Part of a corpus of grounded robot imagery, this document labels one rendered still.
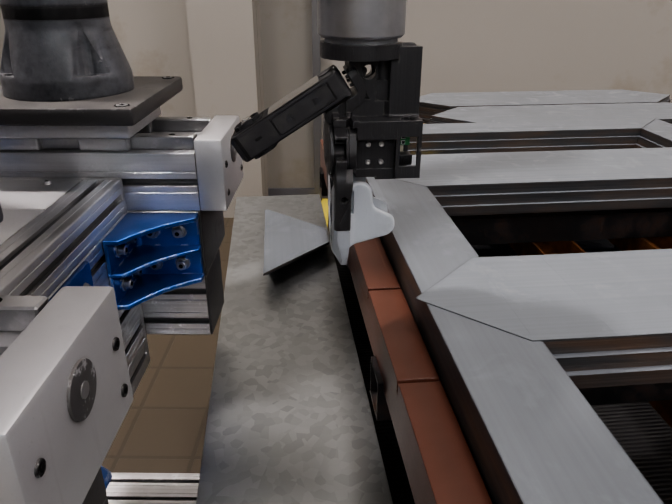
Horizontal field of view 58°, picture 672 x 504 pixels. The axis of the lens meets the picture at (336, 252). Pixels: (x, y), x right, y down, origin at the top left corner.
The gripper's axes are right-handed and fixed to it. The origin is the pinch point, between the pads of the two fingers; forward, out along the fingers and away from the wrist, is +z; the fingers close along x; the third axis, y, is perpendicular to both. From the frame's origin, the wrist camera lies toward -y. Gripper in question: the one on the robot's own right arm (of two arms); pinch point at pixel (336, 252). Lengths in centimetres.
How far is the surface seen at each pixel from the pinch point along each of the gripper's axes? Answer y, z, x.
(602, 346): 24.3, 6.6, -9.5
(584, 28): 151, -1, 248
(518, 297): 19.0, 5.4, -1.6
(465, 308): 12.8, 5.4, -3.3
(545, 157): 44, 5, 49
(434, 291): 10.6, 5.4, 0.6
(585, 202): 45, 9, 34
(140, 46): -70, 9, 275
